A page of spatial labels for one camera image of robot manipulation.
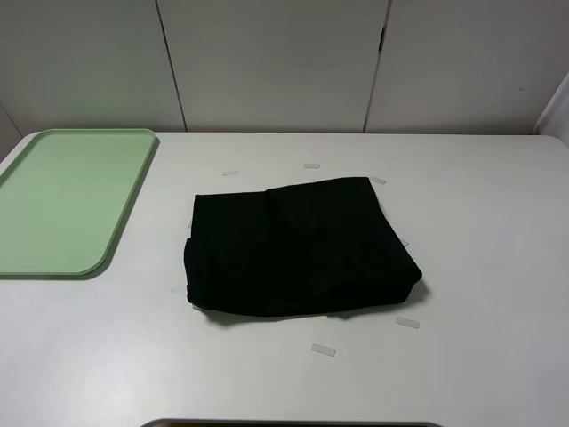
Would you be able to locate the black short sleeve shirt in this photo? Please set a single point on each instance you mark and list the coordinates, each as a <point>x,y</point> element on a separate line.
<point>299,250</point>

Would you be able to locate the light green plastic tray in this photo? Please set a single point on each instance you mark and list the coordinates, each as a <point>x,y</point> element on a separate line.
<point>65,197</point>

